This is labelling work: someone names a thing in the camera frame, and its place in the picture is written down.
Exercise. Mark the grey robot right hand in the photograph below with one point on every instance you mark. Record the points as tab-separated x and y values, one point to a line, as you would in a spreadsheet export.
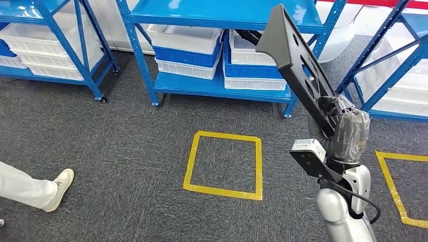
351	137

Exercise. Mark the black plastic plate frame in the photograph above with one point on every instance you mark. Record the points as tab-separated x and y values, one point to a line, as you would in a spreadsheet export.
284	40

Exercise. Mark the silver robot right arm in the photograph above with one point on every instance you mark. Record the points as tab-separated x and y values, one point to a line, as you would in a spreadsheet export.
331	213

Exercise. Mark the blue metal shelf rack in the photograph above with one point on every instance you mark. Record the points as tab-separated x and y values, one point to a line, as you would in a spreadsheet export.
13	73
217	13
418	25

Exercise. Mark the black part in bin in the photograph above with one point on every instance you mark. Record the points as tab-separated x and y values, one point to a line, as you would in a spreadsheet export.
249	36

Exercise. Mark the yellow floor tape square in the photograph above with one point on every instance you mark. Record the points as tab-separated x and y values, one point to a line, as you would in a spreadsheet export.
222	192
391	187

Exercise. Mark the white vehicle with red stripe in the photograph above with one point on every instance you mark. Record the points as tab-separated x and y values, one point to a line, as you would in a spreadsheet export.
337	36

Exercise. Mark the blue plastic bin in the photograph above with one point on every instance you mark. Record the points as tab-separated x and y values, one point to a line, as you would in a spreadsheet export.
247	71
180	58
6	48

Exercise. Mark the person's leg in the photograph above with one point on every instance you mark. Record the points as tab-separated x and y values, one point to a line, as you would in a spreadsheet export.
23	185

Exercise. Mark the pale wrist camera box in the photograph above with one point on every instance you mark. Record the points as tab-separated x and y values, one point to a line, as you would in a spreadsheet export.
306	147

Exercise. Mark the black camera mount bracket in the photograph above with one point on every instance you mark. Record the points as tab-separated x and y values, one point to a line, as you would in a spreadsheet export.
307	165

